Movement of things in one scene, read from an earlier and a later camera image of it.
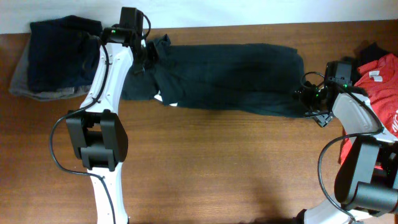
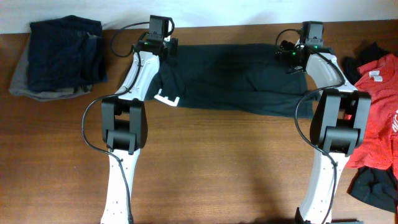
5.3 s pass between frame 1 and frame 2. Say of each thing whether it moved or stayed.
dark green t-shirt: stayed
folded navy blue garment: stayed
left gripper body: moved
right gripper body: moved
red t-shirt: stayed
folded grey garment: stayed
